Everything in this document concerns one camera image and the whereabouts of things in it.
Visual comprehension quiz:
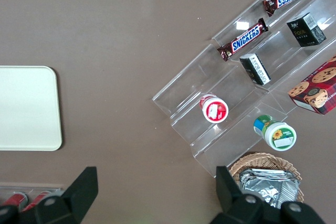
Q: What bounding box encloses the small black carton box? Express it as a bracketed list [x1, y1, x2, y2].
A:
[239, 53, 272, 87]
[286, 12, 327, 48]

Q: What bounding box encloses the clear acrylic bottle rack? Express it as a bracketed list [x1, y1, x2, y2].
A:
[0, 184, 65, 210]

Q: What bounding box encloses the cream rectangular plastic tray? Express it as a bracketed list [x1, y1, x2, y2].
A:
[0, 66, 63, 152]

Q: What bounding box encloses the red plaid cookie box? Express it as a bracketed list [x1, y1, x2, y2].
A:
[287, 55, 336, 116]

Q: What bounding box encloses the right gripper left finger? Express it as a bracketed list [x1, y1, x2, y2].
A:
[34, 166, 99, 224]

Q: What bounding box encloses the red lid yogurt cup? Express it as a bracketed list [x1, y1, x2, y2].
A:
[199, 93, 229, 124]

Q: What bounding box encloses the red cola bottle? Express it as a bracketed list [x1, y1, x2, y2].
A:
[22, 190, 55, 212]
[2, 193, 28, 207]

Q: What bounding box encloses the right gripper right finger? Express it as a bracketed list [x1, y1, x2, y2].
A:
[211, 165, 281, 224]

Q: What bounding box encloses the silver foil wrapped package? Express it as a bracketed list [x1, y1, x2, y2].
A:
[237, 168, 301, 209]

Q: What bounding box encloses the green lid yogurt cup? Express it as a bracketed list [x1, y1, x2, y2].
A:
[253, 114, 298, 152]

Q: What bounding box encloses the light wicker basket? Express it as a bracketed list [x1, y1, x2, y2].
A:
[228, 152, 306, 210]

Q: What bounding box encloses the clear acrylic tiered stand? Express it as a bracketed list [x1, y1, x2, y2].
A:
[152, 0, 336, 179]

